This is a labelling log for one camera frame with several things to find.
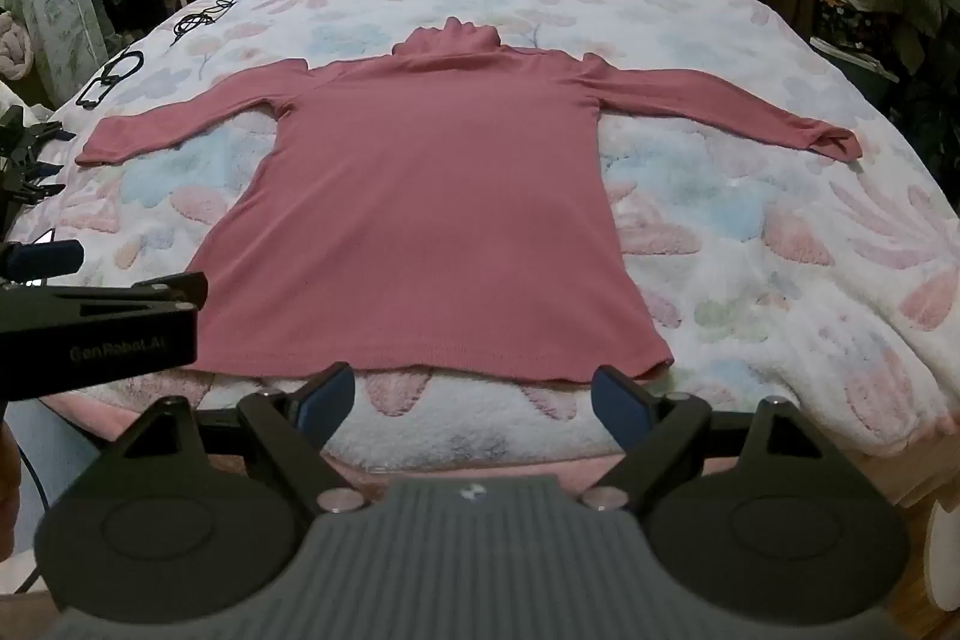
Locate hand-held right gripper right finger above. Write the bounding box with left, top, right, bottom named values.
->
left=581, top=365, right=833, bottom=515

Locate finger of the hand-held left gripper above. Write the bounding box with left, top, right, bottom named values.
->
left=0, top=270, right=210, bottom=320
left=0, top=239, right=85, bottom=280

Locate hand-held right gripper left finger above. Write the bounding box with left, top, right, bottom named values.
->
left=112, top=361, right=368, bottom=517

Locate pink turtleneck sweater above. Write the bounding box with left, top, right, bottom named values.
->
left=75, top=16, right=863, bottom=382

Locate dark pile of clothes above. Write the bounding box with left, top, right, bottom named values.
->
left=812, top=0, right=960, bottom=180

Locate black clamp stand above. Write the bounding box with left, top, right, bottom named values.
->
left=0, top=104, right=71, bottom=219

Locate pink mattress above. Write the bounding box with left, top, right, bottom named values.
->
left=45, top=377, right=935, bottom=485

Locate grey knotted cushion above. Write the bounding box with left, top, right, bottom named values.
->
left=0, top=8, right=35, bottom=84

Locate floral bedding bag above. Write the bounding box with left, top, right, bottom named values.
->
left=4, top=0, right=115, bottom=106

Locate white round object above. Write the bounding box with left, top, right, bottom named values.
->
left=924, top=501, right=960, bottom=612

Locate black cable with plug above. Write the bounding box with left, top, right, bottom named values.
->
left=74, top=49, right=146, bottom=112

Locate black coiled cable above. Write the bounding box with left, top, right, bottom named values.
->
left=170, top=0, right=246, bottom=46

